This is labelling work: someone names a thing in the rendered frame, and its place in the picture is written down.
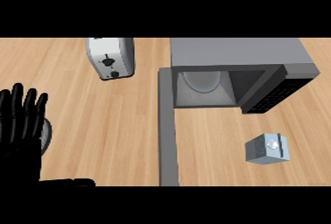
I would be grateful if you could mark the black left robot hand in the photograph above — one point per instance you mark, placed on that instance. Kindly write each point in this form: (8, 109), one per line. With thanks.
(16, 140)

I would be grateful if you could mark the grey microwave door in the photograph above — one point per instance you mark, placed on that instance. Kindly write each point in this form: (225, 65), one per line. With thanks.
(167, 128)

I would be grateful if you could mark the grey microwave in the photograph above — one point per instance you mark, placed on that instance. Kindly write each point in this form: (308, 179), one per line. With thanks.
(241, 73)

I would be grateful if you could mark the pale blue milk carton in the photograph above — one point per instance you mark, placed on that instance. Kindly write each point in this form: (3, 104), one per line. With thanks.
(266, 148)

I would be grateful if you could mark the grey round plate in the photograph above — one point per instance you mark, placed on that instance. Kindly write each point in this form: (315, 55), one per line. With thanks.
(46, 134)

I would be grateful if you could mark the silver toaster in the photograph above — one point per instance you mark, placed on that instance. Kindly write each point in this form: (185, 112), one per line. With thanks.
(112, 57)

